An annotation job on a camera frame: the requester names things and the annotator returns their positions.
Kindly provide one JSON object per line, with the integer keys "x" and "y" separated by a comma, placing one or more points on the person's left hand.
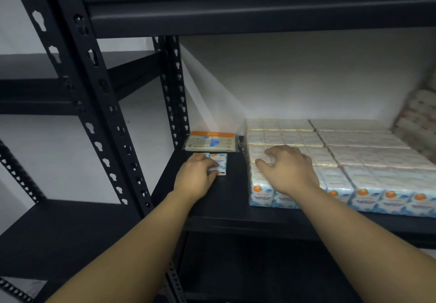
{"x": 194, "y": 180}

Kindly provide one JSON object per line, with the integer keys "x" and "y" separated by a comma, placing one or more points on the person's right hand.
{"x": 293, "y": 173}

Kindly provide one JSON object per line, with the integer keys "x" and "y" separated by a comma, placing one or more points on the blue white plastic packet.
{"x": 201, "y": 155}

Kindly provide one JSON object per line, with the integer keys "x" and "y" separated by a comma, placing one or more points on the small blue white tissue packet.
{"x": 220, "y": 159}

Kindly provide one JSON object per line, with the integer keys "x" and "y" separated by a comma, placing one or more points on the orange-topped tissue pack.
{"x": 211, "y": 142}

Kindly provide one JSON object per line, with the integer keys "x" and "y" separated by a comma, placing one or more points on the person's right forearm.
{"x": 368, "y": 244}

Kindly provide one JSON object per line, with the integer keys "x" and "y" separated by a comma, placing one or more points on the person's left forearm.
{"x": 129, "y": 258}

